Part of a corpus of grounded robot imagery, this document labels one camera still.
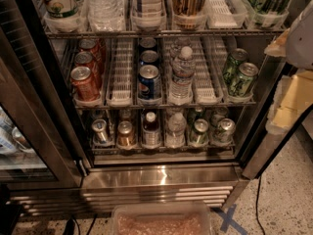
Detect orange soda can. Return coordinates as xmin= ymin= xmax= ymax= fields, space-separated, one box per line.
xmin=117 ymin=121 xmax=135 ymax=147
xmin=118 ymin=109 xmax=132 ymax=121

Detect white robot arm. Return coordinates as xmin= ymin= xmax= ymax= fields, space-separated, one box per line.
xmin=286 ymin=4 xmax=313 ymax=70

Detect front blue pepsi can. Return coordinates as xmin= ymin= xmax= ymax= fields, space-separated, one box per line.
xmin=138 ymin=65 xmax=161 ymax=100

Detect blue pepsi can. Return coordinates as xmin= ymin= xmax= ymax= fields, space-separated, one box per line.
xmin=139 ymin=37 xmax=157 ymax=52
xmin=139 ymin=50 xmax=159 ymax=68
xmin=138 ymin=65 xmax=161 ymax=100

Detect bottom shelf water bottle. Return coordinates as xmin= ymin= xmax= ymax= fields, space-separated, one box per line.
xmin=165 ymin=113 xmax=187 ymax=148

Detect shelf water bottle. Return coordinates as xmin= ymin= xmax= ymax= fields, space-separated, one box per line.
xmin=165 ymin=113 xmax=187 ymax=148
xmin=87 ymin=0 xmax=124 ymax=32
xmin=170 ymin=46 xmax=196 ymax=99

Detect middle shelf water bottle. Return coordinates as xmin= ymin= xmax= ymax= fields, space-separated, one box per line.
xmin=170 ymin=46 xmax=196 ymax=99

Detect green can bottom left front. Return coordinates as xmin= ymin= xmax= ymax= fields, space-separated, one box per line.
xmin=189 ymin=118 xmax=208 ymax=147

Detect middle blue pepsi can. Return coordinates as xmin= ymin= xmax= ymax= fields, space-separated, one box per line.
xmin=139 ymin=50 xmax=159 ymax=68

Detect silver can bottom shelf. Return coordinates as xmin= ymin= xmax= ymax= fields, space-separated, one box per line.
xmin=92 ymin=118 xmax=110 ymax=143

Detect rear blue pepsi can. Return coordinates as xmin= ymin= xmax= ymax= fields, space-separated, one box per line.
xmin=139 ymin=37 xmax=157 ymax=52

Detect green can bottom right front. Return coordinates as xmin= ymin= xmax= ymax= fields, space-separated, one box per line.
xmin=212 ymin=118 xmax=236 ymax=145

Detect front red soda can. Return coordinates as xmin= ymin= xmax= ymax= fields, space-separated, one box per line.
xmin=70 ymin=66 xmax=100 ymax=102

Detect red soda can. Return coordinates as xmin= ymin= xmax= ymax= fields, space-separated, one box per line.
xmin=74 ymin=51 xmax=102 ymax=88
xmin=78 ymin=38 xmax=106 ymax=73
xmin=70 ymin=66 xmax=100 ymax=102

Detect rear green can middle shelf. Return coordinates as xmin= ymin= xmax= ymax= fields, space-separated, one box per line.
xmin=222 ymin=48 xmax=248 ymax=85

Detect front green can middle shelf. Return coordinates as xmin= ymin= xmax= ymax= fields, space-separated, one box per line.
xmin=228 ymin=63 xmax=258 ymax=97

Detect middle red soda can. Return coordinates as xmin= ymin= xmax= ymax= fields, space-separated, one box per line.
xmin=74 ymin=51 xmax=102 ymax=88

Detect rear red soda can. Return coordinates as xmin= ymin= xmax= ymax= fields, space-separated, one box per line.
xmin=78 ymin=38 xmax=106 ymax=73

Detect steel fridge base grille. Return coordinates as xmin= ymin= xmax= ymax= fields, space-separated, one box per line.
xmin=10 ymin=164 xmax=249 ymax=216

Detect top shelf water bottle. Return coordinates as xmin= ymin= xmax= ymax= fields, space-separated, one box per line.
xmin=87 ymin=0 xmax=124 ymax=32

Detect glass fridge door left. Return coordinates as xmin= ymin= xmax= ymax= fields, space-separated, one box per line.
xmin=0 ymin=0 xmax=90 ymax=191

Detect open fridge door right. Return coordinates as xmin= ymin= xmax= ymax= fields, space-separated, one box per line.
xmin=242 ymin=29 xmax=313 ymax=180

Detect dark drink bottle white cap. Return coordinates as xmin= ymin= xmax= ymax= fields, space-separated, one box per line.
xmin=143 ymin=112 xmax=160 ymax=147

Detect empty white tray middle left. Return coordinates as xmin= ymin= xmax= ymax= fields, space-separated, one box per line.
xmin=106 ymin=39 xmax=133 ymax=107

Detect empty white tray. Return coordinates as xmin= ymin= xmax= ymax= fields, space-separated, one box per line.
xmin=191 ymin=38 xmax=223 ymax=105
xmin=206 ymin=0 xmax=247 ymax=29
xmin=106 ymin=39 xmax=133 ymax=107

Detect empty white tray middle right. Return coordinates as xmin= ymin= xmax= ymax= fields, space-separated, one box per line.
xmin=191 ymin=38 xmax=223 ymax=105

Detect white labelled top bottle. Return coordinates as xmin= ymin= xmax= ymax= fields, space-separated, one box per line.
xmin=132 ymin=0 xmax=162 ymax=30

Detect clear plastic bin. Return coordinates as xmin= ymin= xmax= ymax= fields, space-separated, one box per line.
xmin=110 ymin=202 xmax=212 ymax=235

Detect empty white tray top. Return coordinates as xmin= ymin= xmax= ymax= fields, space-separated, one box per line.
xmin=206 ymin=0 xmax=247 ymax=29

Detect blue tape cross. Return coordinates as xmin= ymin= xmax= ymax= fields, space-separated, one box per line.
xmin=213 ymin=204 xmax=247 ymax=235

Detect black cable right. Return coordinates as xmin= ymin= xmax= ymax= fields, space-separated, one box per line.
xmin=254 ymin=175 xmax=267 ymax=235

